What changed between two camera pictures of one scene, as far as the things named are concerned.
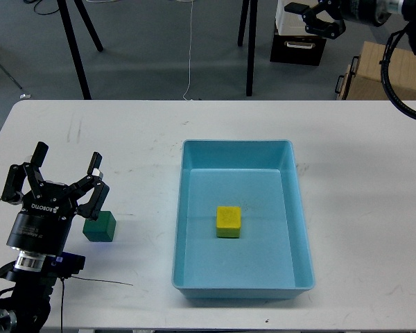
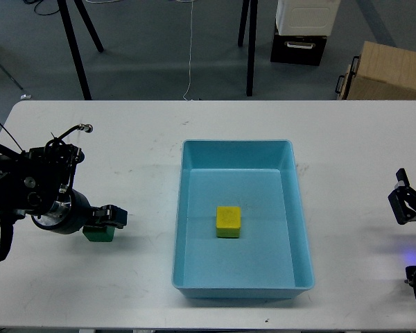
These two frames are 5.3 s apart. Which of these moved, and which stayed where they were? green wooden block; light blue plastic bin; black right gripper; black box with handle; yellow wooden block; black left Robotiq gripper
Moved: black left Robotiq gripper; black right gripper
Stayed: yellow wooden block; light blue plastic bin; black box with handle; green wooden block
